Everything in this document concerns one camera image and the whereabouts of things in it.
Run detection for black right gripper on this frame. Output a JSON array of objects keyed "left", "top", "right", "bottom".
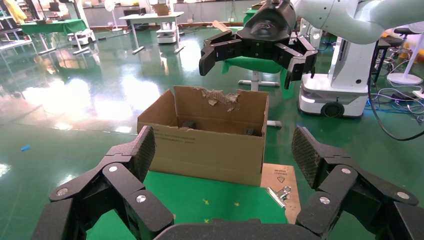
[{"left": 198, "top": 0, "right": 320, "bottom": 90}]

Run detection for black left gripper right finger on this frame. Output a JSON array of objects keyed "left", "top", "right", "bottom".
[{"left": 291, "top": 126, "right": 424, "bottom": 240}]

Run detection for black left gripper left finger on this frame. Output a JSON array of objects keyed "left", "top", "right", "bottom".
[{"left": 31, "top": 125, "right": 175, "bottom": 240}]

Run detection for brown cardboard sheet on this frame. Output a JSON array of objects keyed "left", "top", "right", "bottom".
[{"left": 259, "top": 162, "right": 302, "bottom": 225}]

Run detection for large open cardboard carton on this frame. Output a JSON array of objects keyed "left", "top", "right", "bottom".
[{"left": 136, "top": 85, "right": 270, "bottom": 187}]

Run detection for brown cardboard box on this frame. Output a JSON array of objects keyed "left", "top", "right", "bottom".
[{"left": 151, "top": 3, "right": 171, "bottom": 17}]

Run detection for green cloth covered table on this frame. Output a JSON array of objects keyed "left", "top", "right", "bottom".
[
  {"left": 20, "top": 18, "right": 89, "bottom": 56},
  {"left": 221, "top": 9, "right": 301, "bottom": 100}
]

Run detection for green table cloth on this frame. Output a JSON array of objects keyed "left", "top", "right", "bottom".
[{"left": 86, "top": 170, "right": 289, "bottom": 240}]

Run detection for silver binder clip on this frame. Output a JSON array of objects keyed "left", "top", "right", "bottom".
[{"left": 265, "top": 185, "right": 293, "bottom": 209}]

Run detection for white wheeled robot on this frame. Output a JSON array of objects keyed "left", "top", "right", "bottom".
[{"left": 297, "top": 19, "right": 369, "bottom": 119}]

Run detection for white low mobile cart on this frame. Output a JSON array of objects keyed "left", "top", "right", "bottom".
[{"left": 155, "top": 21, "right": 178, "bottom": 45}]

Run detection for white office table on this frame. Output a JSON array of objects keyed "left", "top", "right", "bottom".
[{"left": 118, "top": 11, "right": 186, "bottom": 56}]

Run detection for white round base stand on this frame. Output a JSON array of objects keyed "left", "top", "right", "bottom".
[{"left": 386, "top": 33, "right": 424, "bottom": 86}]

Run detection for black round stool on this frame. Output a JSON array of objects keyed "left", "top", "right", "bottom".
[{"left": 372, "top": 27, "right": 413, "bottom": 84}]

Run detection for white wheeled cart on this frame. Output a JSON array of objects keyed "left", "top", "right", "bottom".
[{"left": 67, "top": 28, "right": 97, "bottom": 46}]

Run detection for white standing fan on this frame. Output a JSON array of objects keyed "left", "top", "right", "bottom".
[{"left": 103, "top": 0, "right": 124, "bottom": 33}]

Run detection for metal shelf rack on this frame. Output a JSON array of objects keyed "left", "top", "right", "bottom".
[{"left": 0, "top": 0, "right": 34, "bottom": 51}]

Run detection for yellow hanging garment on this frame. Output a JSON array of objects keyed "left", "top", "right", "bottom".
[{"left": 2, "top": 0, "right": 28, "bottom": 25}]

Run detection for black braided cable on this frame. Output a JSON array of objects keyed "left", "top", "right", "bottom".
[{"left": 366, "top": 62, "right": 424, "bottom": 142}]

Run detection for tangled floor cables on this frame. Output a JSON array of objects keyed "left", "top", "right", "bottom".
[{"left": 367, "top": 84, "right": 424, "bottom": 125}]

